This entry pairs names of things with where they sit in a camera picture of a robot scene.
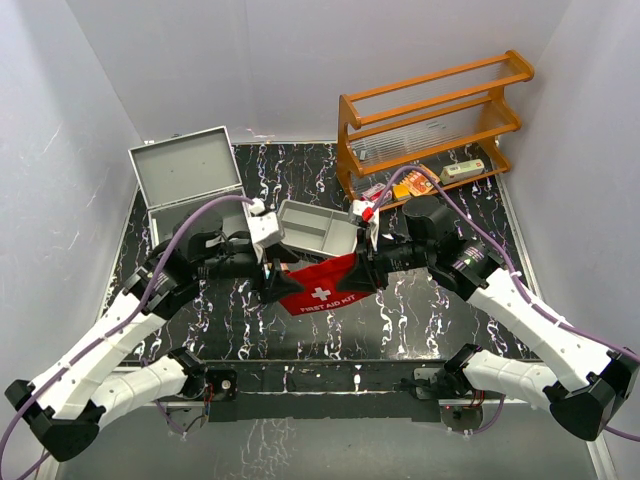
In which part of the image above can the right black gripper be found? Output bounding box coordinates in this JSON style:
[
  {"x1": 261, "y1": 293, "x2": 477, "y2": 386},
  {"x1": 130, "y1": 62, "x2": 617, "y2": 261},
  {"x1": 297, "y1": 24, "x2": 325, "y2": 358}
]
[{"x1": 335, "y1": 228, "x2": 434, "y2": 292}]

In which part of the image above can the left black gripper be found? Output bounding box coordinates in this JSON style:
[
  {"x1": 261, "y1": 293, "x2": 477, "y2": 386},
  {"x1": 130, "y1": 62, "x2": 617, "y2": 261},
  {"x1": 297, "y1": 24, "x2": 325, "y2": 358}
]
[{"x1": 195, "y1": 240, "x2": 306, "y2": 300}]

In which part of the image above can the red first aid pouch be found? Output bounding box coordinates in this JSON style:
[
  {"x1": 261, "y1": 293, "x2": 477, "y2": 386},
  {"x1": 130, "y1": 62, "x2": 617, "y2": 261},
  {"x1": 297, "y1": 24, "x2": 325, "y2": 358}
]
[{"x1": 279, "y1": 253, "x2": 370, "y2": 316}]

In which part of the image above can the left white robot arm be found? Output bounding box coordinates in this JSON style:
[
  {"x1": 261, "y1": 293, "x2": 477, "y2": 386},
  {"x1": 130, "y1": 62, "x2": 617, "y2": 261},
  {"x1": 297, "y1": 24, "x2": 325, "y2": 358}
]
[{"x1": 5, "y1": 204, "x2": 298, "y2": 462}]

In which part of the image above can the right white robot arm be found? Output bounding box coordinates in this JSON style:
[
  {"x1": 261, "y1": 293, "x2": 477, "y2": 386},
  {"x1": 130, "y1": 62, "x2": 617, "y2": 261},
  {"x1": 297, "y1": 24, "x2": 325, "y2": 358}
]
[{"x1": 338, "y1": 197, "x2": 639, "y2": 441}]

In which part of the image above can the orange patterned medicine packet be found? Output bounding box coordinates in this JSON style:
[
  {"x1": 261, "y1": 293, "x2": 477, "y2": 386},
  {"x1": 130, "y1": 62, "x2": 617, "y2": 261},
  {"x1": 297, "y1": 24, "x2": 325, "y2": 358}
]
[{"x1": 401, "y1": 166, "x2": 440, "y2": 197}]

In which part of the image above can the white green medicine box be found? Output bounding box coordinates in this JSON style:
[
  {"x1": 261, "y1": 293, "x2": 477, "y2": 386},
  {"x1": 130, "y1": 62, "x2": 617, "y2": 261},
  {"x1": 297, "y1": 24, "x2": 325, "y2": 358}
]
[{"x1": 439, "y1": 158, "x2": 485, "y2": 185}]

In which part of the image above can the red white medicine box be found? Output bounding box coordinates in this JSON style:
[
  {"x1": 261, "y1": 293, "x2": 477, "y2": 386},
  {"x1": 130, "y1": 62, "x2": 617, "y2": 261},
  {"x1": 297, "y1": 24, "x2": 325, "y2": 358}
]
[{"x1": 360, "y1": 183, "x2": 386, "y2": 202}]

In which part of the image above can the small yellow box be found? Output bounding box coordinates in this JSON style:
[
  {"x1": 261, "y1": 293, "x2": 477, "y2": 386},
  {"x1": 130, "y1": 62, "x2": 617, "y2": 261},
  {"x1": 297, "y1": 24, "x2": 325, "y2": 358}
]
[{"x1": 392, "y1": 184, "x2": 411, "y2": 202}]

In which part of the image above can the grey metal case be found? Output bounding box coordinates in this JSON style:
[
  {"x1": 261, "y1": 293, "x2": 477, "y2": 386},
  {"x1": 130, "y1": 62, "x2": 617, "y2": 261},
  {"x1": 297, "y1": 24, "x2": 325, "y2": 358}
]
[{"x1": 129, "y1": 126, "x2": 245, "y2": 246}]

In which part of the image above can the wooden three-tier shelf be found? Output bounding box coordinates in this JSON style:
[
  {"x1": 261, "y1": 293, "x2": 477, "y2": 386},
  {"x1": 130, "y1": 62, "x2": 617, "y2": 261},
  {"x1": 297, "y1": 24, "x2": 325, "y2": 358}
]
[{"x1": 336, "y1": 50, "x2": 535, "y2": 200}]

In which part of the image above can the grey divided tray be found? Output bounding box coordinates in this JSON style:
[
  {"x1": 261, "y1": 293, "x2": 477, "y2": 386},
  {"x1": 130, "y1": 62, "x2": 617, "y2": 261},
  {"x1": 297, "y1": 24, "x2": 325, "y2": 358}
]
[{"x1": 278, "y1": 200, "x2": 357, "y2": 258}]

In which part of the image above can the black front base bar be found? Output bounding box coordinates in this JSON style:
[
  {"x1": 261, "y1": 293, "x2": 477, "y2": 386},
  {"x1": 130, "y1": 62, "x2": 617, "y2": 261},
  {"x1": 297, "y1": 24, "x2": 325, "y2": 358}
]
[{"x1": 149, "y1": 358, "x2": 506, "y2": 424}]

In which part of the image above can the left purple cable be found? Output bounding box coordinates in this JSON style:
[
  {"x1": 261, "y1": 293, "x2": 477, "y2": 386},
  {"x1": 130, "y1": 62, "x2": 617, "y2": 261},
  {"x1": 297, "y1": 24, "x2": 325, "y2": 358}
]
[{"x1": 0, "y1": 195, "x2": 256, "y2": 480}]

